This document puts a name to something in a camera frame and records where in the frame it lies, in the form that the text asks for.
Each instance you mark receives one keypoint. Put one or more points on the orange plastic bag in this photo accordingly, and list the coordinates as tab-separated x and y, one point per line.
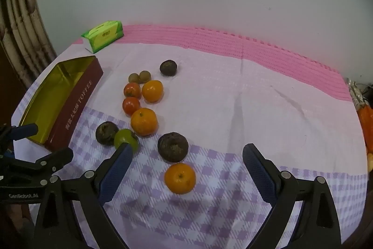
365	117

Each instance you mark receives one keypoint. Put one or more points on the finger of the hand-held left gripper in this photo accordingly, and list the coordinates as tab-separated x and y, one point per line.
49	160
24	130

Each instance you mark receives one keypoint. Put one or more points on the red tin box gold inside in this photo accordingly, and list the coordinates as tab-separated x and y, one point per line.
75	103

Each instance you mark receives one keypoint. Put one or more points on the red tomato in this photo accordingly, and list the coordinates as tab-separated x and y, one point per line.
132	90
131	106

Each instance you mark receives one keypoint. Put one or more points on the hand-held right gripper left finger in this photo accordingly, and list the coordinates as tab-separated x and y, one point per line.
115	176

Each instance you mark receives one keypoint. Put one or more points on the green tissue pack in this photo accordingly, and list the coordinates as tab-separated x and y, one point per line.
102	36

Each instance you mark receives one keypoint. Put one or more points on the brown longan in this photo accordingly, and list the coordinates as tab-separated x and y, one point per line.
144	76
133	78

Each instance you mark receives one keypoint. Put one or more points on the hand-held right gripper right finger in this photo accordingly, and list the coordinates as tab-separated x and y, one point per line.
259	170

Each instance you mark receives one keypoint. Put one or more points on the pink purple checked tablecloth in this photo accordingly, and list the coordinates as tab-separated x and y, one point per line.
233	97

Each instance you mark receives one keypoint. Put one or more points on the small dark purple mangosteen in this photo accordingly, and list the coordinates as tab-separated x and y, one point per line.
168	68

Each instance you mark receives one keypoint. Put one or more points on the orange mandarin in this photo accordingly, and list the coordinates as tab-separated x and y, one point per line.
144	121
152	91
180	178

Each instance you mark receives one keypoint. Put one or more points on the green tomato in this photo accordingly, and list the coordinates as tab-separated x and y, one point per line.
125	136

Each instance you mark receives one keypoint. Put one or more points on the clear plastic wrapper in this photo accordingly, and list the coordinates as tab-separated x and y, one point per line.
357	91

